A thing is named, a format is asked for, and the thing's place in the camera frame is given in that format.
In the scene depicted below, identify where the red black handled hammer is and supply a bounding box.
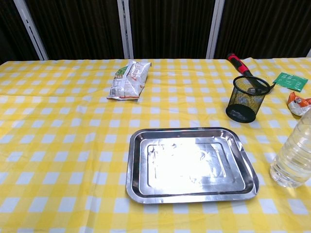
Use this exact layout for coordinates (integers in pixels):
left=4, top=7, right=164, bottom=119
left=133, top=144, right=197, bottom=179
left=227, top=52, right=277, bottom=96

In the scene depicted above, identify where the stainless steel rectangular tray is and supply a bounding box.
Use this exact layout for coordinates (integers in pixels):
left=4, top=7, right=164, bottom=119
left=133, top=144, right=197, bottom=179
left=125, top=127, right=260, bottom=204

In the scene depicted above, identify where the crumpled orange white packet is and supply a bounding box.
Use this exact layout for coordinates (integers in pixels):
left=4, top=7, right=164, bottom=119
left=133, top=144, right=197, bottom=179
left=286, top=92, right=311, bottom=117

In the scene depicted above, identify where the yellow white checked tablecloth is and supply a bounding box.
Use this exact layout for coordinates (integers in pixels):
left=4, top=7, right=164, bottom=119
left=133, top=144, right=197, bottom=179
left=0, top=57, right=311, bottom=233

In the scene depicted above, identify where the green flat sachet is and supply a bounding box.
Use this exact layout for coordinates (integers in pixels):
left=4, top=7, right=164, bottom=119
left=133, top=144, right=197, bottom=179
left=272, top=72, right=309, bottom=92

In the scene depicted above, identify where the white snack bag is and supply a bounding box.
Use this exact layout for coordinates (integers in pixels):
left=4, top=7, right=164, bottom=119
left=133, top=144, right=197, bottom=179
left=106, top=60, right=153, bottom=100

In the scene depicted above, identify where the transparent plastic bottle white cap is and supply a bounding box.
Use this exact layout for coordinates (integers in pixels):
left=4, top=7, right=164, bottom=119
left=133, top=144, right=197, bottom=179
left=269, top=113, right=311, bottom=189

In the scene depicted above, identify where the black mesh pen cup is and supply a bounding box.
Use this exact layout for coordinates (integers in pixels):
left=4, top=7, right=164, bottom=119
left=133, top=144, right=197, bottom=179
left=225, top=75, right=271, bottom=124

